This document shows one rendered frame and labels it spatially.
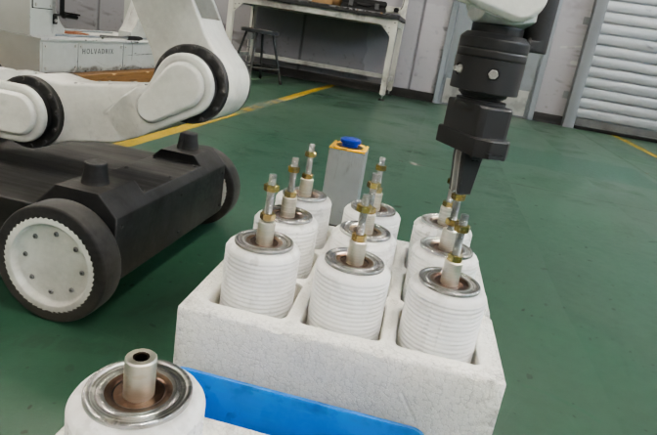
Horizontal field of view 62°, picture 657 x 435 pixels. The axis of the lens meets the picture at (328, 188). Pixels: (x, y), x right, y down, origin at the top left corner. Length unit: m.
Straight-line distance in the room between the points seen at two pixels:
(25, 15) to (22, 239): 2.37
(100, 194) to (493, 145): 0.62
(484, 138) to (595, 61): 5.15
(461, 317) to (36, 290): 0.69
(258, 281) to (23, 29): 2.76
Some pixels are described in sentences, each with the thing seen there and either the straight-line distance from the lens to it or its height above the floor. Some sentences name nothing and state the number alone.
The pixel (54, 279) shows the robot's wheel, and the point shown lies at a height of 0.07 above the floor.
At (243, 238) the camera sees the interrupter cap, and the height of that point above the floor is 0.25.
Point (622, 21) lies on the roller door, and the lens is 5.89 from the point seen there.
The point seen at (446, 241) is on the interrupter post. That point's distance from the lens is 0.78.
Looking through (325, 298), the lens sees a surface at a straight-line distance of 0.66.
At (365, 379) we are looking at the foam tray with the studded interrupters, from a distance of 0.67.
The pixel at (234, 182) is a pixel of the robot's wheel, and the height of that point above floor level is 0.13.
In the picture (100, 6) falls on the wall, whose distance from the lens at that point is 6.96.
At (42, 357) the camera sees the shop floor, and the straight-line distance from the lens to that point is 0.93.
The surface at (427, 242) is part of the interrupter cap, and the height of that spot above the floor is 0.25.
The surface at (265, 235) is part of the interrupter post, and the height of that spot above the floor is 0.27.
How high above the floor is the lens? 0.52
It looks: 16 degrees down
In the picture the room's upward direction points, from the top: 9 degrees clockwise
